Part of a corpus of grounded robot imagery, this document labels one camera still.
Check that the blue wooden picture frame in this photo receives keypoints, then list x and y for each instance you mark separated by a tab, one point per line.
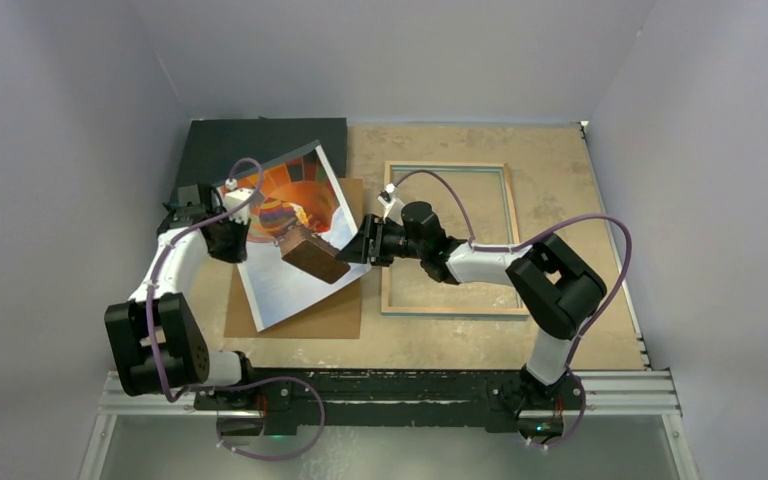
466	197

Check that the black aluminium mounting rail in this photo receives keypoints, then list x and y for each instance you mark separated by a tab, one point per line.
493	400

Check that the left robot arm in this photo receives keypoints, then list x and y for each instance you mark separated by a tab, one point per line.
156	343

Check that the brown backing board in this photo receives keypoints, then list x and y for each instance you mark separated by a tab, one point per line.
337	317

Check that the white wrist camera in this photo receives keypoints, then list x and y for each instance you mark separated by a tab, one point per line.
391	204
236	201

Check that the hot air balloon photo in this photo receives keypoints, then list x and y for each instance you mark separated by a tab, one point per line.
300	220

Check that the dark blue flat box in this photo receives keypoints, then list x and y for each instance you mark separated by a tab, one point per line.
211	147

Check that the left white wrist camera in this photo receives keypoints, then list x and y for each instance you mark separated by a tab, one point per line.
236	201

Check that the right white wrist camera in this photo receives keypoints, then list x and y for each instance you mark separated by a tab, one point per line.
391	204

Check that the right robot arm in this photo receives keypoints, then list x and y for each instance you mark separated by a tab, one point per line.
561	292

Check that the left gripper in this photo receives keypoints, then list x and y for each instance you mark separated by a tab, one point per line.
238	253

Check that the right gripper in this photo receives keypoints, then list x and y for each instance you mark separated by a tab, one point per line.
365	251

